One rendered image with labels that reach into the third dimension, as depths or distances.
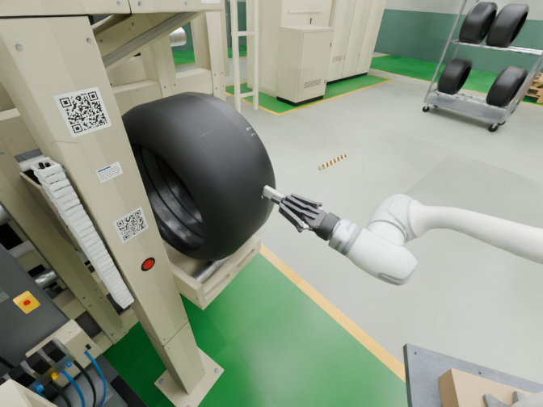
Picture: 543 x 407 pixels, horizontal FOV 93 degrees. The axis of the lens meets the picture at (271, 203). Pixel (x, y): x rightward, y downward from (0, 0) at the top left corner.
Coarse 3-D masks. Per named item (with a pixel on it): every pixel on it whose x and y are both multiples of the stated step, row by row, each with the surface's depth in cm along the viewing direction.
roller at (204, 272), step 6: (204, 264) 95; (210, 264) 94; (216, 264) 95; (198, 270) 93; (204, 270) 92; (210, 270) 93; (216, 270) 96; (192, 276) 90; (198, 276) 90; (204, 276) 91
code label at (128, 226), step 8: (128, 216) 65; (136, 216) 66; (144, 216) 69; (120, 224) 64; (128, 224) 66; (136, 224) 67; (144, 224) 70; (120, 232) 64; (128, 232) 66; (136, 232) 68
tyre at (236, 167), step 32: (192, 96) 77; (128, 128) 71; (160, 128) 66; (192, 128) 66; (224, 128) 71; (160, 160) 107; (192, 160) 65; (224, 160) 68; (256, 160) 76; (160, 192) 109; (192, 192) 68; (224, 192) 67; (256, 192) 76; (160, 224) 98; (192, 224) 110; (224, 224) 72; (256, 224) 84; (192, 256) 92; (224, 256) 84
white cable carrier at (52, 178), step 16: (48, 160) 51; (48, 176) 49; (64, 176) 50; (48, 192) 51; (64, 192) 51; (64, 208) 53; (80, 208) 55; (80, 224) 57; (80, 240) 58; (96, 240) 61; (96, 256) 63; (112, 272) 68; (112, 288) 70; (128, 304) 78
